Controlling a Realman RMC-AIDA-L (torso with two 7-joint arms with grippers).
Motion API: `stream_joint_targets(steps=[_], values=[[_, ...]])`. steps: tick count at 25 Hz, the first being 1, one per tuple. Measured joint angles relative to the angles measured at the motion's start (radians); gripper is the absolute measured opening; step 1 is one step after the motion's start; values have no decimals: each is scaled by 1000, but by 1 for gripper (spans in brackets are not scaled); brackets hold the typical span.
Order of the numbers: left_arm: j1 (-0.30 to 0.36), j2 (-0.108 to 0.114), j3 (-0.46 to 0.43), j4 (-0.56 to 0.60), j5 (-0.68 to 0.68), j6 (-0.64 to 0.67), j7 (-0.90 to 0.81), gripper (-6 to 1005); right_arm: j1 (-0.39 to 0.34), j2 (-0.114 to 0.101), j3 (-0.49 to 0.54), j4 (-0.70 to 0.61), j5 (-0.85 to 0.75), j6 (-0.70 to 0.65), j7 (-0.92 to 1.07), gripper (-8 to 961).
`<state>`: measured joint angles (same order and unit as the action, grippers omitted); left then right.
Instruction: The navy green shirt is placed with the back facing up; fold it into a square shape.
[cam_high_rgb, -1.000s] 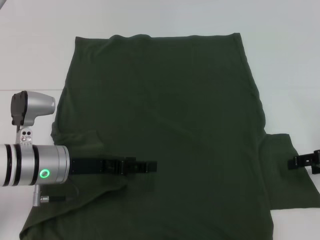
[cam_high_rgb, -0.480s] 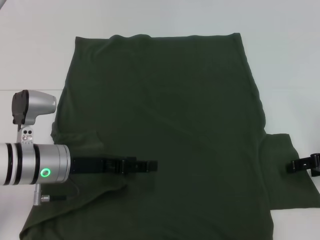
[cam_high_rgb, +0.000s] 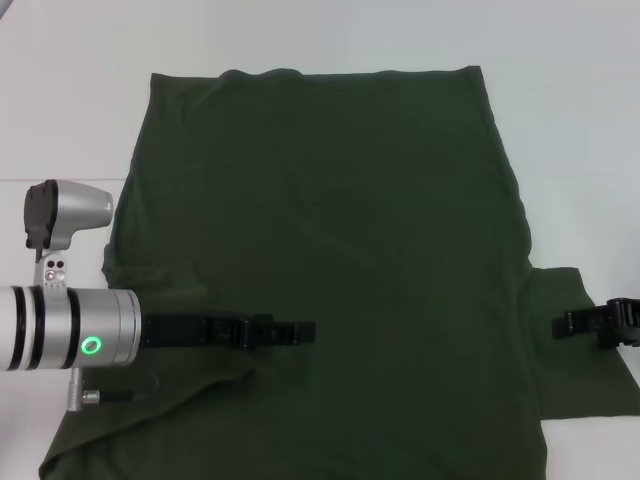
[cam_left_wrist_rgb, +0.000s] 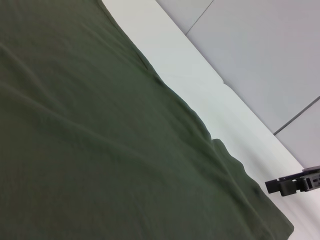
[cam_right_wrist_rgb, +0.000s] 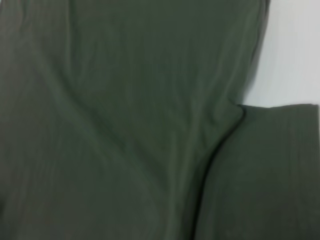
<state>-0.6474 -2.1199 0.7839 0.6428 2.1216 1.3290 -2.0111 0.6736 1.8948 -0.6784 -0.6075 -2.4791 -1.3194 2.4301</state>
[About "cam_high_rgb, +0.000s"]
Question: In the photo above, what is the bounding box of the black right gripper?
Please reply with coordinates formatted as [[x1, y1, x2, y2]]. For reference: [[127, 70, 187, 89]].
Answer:
[[552, 297, 640, 350]]

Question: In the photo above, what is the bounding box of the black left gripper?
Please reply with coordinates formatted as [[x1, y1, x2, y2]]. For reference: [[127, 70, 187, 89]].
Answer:
[[142, 313, 317, 350]]

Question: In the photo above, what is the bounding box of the dark green shirt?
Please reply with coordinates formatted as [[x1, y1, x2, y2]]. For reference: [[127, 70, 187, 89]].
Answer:
[[39, 64, 640, 480]]

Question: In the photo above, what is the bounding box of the left arm cable with connector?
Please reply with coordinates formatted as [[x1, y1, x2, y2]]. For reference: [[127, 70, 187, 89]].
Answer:
[[67, 367, 159, 414]]

